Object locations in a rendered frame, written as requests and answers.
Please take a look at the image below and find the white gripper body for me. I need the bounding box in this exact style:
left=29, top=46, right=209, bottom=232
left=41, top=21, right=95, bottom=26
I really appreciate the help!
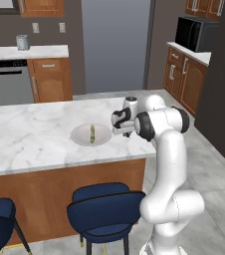
left=112, top=122, right=136, bottom=136

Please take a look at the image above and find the white round plate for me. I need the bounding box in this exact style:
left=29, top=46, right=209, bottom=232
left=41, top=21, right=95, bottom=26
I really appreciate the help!
left=70, top=123, right=113, bottom=147

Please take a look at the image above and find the dark grey fridge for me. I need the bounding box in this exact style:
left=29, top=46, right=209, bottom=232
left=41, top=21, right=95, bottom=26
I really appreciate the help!
left=193, top=0, right=225, bottom=174

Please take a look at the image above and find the yellow-green thin stick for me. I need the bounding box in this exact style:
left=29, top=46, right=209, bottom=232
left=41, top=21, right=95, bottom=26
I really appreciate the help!
left=90, top=124, right=97, bottom=144

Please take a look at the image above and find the wooden base cabinet run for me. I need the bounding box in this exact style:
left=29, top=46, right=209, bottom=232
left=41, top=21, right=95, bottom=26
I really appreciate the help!
left=162, top=46, right=209, bottom=118

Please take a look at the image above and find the wooden kitchen island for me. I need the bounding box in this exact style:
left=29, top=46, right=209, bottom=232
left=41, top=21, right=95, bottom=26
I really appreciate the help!
left=0, top=97, right=157, bottom=247

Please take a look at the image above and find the black microwave oven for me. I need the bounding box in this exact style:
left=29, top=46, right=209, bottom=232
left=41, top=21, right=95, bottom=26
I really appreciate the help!
left=174, top=16, right=219, bottom=54

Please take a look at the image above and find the grey dishwasher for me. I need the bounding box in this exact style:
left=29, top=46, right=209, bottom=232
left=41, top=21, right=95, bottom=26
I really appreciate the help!
left=0, top=59, right=36, bottom=107

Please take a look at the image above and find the grey speckled pot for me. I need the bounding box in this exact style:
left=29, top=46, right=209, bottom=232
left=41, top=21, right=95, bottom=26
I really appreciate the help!
left=15, top=34, right=31, bottom=52

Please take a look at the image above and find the pale wall socket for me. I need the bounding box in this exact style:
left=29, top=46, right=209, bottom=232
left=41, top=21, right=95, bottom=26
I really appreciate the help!
left=58, top=21, right=67, bottom=34
left=31, top=22, right=41, bottom=35

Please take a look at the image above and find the wooden wall cabinet run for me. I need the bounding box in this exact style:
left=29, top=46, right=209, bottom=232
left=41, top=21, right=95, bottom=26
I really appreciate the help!
left=184, top=0, right=225, bottom=22

